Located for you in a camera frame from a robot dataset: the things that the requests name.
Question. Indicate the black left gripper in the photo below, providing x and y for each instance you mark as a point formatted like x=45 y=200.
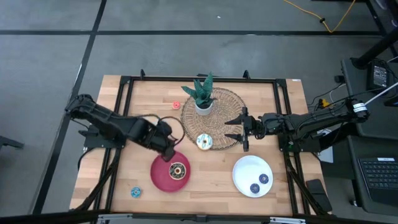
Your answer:
x=164 y=147

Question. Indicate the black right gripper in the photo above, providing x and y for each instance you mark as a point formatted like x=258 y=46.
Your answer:
x=255 y=127

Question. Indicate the large white blue-drizzled donut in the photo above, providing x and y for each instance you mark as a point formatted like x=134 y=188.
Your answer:
x=209 y=139

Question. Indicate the large chocolate frosted donut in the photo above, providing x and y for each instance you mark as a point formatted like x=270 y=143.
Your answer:
x=182 y=175

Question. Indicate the small pink donut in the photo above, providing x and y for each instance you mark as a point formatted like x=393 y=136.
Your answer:
x=178 y=106

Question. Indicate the small dark blue donut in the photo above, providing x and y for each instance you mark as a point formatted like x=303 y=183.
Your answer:
x=266 y=181
x=257 y=190

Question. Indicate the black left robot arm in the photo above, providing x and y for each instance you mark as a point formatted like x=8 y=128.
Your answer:
x=102 y=118

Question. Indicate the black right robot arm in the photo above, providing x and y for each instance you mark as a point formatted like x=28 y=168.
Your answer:
x=317 y=121

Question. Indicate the round woven placemat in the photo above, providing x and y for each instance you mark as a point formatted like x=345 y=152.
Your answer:
x=230 y=102

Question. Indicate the red plate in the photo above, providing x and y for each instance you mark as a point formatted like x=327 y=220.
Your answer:
x=161 y=180

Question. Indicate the snake plant in white pot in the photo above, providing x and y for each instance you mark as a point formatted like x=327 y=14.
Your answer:
x=203 y=109

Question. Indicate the white plate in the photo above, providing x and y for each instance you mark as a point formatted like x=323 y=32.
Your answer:
x=245 y=171

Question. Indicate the small teal donut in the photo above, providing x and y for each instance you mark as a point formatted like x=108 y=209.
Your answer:
x=138 y=195

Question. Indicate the black overhead crossbar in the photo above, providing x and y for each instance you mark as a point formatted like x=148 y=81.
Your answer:
x=199 y=217

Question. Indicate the yellow plug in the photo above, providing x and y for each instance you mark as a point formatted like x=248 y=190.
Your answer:
x=323 y=102

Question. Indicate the white paper sheet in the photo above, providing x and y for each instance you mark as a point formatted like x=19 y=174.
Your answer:
x=326 y=155

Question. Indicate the black phone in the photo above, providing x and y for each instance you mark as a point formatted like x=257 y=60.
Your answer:
x=317 y=194

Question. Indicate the black side desk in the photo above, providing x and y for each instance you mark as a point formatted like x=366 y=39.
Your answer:
x=373 y=130

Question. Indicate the black laptop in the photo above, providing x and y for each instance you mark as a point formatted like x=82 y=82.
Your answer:
x=379 y=177

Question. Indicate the grey furniture leg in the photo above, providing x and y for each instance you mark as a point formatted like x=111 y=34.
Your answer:
x=11 y=142

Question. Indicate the black stand pole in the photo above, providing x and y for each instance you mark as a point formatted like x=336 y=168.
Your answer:
x=376 y=48

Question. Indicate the black metal table frame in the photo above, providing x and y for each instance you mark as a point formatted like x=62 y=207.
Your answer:
x=155 y=77

